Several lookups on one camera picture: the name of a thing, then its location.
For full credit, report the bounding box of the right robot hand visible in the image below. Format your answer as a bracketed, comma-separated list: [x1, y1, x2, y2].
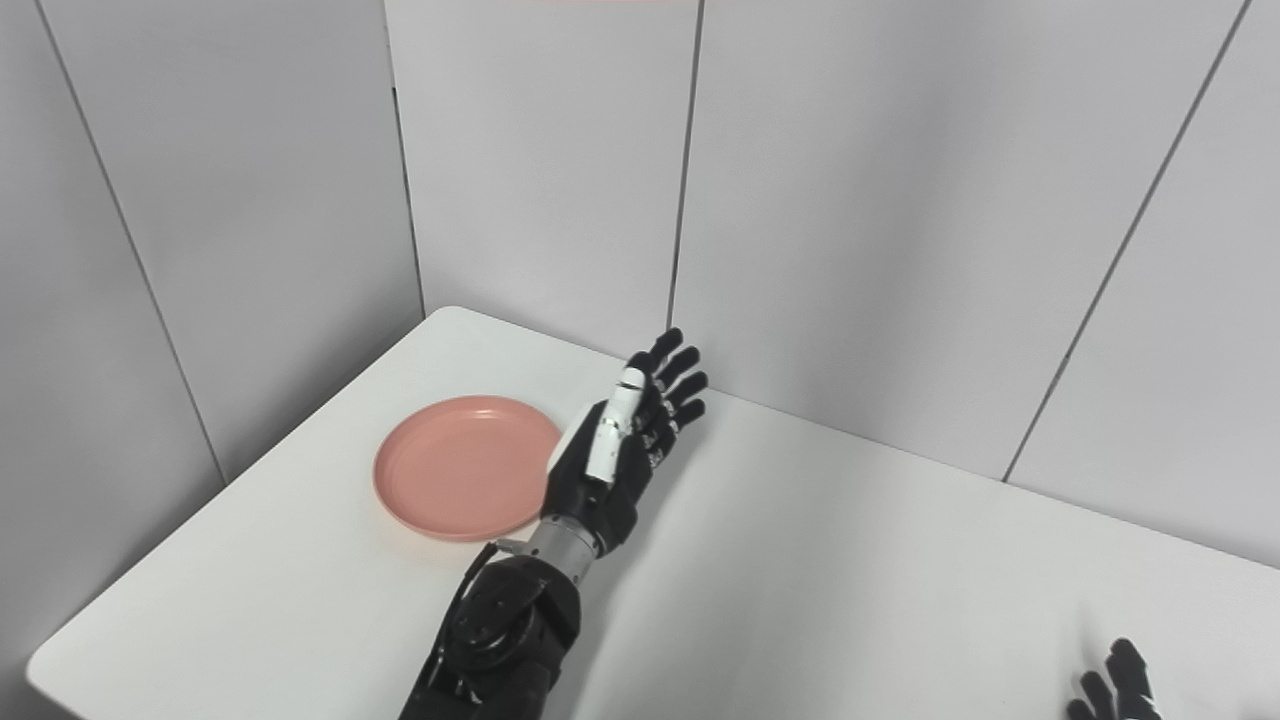
[1066, 638, 1163, 720]

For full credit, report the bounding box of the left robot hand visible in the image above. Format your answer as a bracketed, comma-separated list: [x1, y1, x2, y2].
[541, 327, 709, 556]

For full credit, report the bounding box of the pink round plate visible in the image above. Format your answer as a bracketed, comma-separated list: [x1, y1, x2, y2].
[373, 395, 563, 543]

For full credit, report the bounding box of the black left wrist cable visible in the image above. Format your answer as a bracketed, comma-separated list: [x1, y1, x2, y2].
[447, 541, 526, 641]

